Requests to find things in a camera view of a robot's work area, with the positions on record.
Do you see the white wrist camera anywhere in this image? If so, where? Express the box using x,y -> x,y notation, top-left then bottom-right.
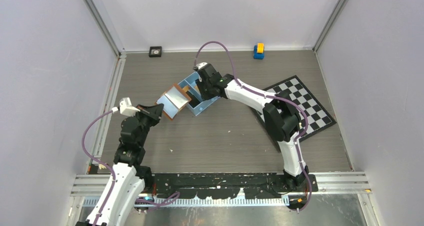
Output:
111,97 -> 140,117
193,62 -> 208,72

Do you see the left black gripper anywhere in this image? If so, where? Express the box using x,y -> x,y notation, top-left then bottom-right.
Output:
130,104 -> 163,147

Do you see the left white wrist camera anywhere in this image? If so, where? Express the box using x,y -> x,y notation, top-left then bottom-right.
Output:
111,97 -> 140,117

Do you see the blue three-compartment organizer box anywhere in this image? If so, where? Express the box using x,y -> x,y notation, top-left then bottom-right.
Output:
178,72 -> 220,116

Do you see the small black square object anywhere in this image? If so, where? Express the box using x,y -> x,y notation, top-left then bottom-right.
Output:
148,46 -> 163,58

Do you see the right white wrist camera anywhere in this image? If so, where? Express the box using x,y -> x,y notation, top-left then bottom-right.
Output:
193,62 -> 208,72

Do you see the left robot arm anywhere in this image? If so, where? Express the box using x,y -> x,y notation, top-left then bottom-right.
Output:
76,101 -> 164,226

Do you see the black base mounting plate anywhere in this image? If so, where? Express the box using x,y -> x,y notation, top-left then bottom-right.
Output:
142,172 -> 310,200

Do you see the black white checkerboard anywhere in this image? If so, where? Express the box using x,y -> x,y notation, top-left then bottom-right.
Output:
263,75 -> 337,142

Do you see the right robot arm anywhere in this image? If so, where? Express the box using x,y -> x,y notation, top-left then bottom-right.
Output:
193,62 -> 308,191

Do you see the blue yellow toy block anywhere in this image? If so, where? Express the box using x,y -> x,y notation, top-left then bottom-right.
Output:
253,43 -> 265,60

